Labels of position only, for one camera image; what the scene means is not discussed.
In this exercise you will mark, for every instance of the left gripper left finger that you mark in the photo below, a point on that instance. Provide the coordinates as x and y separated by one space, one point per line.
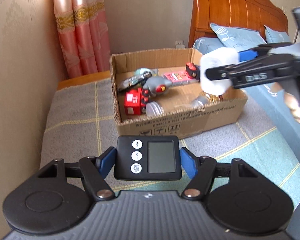
94 170

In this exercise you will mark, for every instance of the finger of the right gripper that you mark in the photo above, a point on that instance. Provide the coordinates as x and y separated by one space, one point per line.
258 72
263 51

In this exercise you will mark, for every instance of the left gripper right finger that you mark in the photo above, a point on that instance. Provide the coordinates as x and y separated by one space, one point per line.
201 172

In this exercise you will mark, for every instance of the black digital timer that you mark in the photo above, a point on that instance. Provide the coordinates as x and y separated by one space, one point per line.
148 158

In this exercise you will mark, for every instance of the white plastic jar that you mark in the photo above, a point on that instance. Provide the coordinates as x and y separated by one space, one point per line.
214 79

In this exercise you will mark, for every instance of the person's hand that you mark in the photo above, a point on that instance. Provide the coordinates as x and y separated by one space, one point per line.
292 98

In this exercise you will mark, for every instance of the light blue floral pillow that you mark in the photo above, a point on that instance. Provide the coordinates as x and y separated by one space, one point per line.
239 38

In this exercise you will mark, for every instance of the open cardboard box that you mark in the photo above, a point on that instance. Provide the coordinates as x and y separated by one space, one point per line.
178 118

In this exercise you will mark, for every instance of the wooden headboard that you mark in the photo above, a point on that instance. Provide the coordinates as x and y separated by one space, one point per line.
250 14

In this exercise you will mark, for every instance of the clear bottle with gold capsules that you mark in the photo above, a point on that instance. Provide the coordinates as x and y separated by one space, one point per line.
188 101

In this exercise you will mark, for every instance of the pink card box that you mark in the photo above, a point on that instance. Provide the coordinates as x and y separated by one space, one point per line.
179 78

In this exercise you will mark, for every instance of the pink patterned curtain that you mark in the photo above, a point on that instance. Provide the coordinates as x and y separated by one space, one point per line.
83 35

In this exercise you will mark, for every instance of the white wall socket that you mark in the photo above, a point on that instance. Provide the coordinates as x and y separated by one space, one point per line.
179 45

